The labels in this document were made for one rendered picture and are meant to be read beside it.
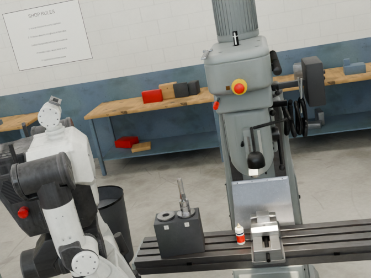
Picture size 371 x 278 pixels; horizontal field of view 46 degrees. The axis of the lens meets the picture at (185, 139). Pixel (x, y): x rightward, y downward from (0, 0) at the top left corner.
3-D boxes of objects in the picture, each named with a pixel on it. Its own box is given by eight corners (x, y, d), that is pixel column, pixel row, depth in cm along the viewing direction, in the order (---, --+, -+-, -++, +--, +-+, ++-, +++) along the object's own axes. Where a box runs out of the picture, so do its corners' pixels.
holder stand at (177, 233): (205, 252, 212) (197, 216, 206) (160, 258, 214) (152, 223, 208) (204, 239, 223) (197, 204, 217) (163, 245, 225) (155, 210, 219)
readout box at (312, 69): (328, 105, 207) (325, 61, 200) (309, 107, 208) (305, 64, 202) (322, 95, 225) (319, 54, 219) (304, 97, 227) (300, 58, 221)
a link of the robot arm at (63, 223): (62, 284, 124) (39, 215, 117) (64, 261, 136) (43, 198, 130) (102, 272, 126) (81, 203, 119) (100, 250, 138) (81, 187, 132)
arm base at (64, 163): (16, 206, 115) (6, 164, 116) (27, 202, 128) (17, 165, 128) (73, 190, 118) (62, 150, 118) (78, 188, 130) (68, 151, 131)
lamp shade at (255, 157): (252, 170, 174) (250, 156, 172) (245, 165, 181) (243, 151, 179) (268, 166, 176) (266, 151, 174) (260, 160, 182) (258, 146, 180)
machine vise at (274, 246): (286, 262, 193) (283, 241, 189) (252, 265, 195) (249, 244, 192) (279, 222, 225) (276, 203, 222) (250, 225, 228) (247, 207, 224)
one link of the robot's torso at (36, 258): (27, 292, 147) (11, 247, 141) (31, 271, 159) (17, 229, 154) (108, 269, 151) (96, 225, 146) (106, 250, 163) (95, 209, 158)
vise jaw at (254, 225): (279, 234, 202) (277, 227, 201) (252, 237, 204) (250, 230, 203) (277, 228, 207) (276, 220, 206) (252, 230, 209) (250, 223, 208)
